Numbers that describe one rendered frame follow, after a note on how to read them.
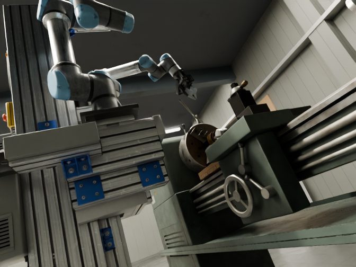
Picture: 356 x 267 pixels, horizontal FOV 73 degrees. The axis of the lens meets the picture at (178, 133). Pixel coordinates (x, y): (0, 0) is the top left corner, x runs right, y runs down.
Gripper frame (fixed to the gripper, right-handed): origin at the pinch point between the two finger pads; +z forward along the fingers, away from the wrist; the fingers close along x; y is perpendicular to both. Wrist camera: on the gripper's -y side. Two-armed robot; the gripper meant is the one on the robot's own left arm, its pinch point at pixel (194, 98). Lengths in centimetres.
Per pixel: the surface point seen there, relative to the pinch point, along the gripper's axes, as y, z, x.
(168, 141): -25.2, 10.6, -20.3
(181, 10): -111, -179, 183
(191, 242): -25, 69, -47
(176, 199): -26, 45, -39
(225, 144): 47, 38, -41
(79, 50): -195, -227, 39
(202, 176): 1, 42, -30
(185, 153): -13.7, 24.9, -22.0
